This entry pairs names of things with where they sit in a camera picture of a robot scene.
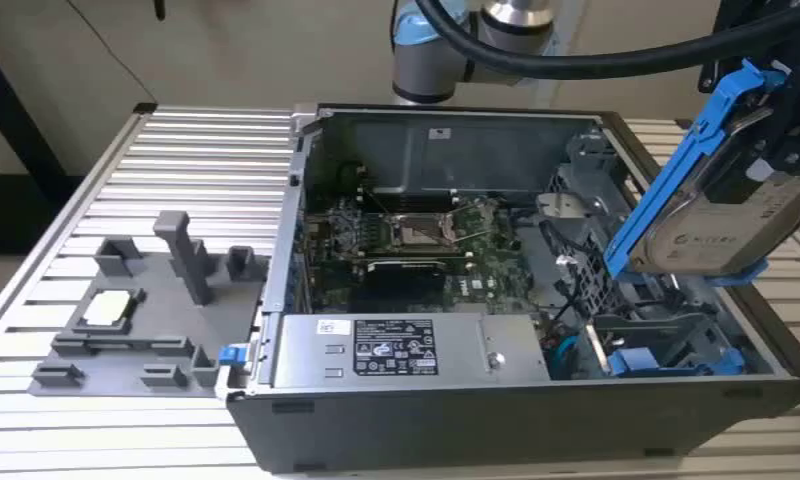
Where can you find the hard disk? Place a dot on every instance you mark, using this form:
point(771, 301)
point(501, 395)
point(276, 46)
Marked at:
point(693, 235)

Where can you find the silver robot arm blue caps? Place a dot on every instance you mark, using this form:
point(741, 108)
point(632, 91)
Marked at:
point(426, 65)

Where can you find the grey metal disk bay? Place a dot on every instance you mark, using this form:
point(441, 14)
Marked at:
point(589, 280)

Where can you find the blue disk carrier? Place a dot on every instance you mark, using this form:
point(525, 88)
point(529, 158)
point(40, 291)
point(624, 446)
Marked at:
point(633, 361)

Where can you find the green motherboard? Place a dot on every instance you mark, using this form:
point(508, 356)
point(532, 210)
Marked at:
point(493, 270)

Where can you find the CPU socket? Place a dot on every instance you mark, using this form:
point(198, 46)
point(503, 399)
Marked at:
point(416, 235)

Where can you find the black open PC case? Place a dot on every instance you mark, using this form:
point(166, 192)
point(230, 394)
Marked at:
point(440, 430)

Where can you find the silver power supply with label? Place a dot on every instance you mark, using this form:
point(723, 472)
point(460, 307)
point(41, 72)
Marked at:
point(306, 350)

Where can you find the blue case latch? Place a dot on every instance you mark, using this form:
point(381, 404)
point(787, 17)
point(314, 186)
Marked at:
point(232, 356)

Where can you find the grey parts rack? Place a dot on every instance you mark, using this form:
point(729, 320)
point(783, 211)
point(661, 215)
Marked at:
point(173, 325)

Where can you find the silver CPU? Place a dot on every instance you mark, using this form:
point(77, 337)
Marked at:
point(109, 306)

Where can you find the black desk frame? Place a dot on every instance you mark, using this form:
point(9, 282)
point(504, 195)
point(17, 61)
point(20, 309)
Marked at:
point(20, 215)

